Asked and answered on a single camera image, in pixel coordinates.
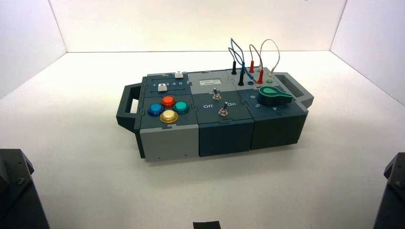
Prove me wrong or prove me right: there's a dark teal grey task box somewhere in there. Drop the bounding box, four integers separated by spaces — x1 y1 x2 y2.
116 67 315 163

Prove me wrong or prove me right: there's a blue jumper wire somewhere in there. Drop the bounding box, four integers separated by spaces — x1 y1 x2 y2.
230 38 255 80

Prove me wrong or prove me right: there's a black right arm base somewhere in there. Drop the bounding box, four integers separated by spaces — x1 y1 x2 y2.
373 152 405 229

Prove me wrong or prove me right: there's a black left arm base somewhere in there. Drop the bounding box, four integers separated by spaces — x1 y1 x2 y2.
0 148 51 229

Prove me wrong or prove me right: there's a teal push button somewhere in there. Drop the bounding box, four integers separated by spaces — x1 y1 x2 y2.
172 101 190 115

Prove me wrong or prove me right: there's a yellow push button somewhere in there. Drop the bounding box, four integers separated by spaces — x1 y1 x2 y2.
159 109 179 124

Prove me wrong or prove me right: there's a red push button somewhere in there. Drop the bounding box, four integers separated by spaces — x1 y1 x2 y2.
160 95 176 109

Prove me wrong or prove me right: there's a blue push button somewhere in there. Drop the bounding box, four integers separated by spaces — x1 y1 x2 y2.
147 104 165 117

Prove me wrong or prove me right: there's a green rotary knob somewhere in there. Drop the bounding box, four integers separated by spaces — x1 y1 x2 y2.
258 86 294 106

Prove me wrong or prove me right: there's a black tape piece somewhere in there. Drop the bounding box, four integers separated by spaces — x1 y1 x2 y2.
193 221 222 229

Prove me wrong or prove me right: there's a black jumper wire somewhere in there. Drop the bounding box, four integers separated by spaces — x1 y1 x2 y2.
227 47 246 86

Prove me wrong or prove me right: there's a red jumper wire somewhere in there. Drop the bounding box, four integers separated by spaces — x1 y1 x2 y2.
248 43 265 85

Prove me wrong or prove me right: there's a white jumper wire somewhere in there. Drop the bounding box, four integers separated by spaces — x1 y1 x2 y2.
259 39 281 83

